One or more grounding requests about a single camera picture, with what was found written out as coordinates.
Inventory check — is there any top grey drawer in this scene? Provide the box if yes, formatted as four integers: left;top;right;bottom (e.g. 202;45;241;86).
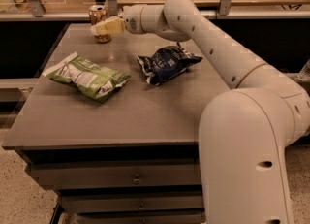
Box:
28;159;201;190

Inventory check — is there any green chip bag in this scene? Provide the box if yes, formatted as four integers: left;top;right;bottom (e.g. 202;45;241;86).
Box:
43;52;131;103

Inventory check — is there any blue chip bag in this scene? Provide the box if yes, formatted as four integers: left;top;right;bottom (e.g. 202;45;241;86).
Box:
137;44;202;85

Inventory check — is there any orange soda can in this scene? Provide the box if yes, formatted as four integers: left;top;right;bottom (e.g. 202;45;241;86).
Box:
88;5;111;43

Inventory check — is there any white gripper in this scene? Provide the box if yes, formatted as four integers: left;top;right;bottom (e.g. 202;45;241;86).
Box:
90;5;144;36

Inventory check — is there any grey drawer cabinet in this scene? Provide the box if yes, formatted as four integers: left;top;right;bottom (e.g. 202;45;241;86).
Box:
1;20;232;224

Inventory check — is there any bottom grey drawer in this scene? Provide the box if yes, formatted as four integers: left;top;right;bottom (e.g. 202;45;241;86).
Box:
74;209;205;224

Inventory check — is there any middle grey drawer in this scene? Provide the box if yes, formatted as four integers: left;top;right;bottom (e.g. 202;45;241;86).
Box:
60;190;204;214

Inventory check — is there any grey drawer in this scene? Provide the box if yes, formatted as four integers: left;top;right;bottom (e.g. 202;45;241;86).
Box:
60;190;204;214
28;159;201;190
74;209;205;224

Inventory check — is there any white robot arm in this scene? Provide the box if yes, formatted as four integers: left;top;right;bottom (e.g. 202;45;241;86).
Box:
91;0;310;224

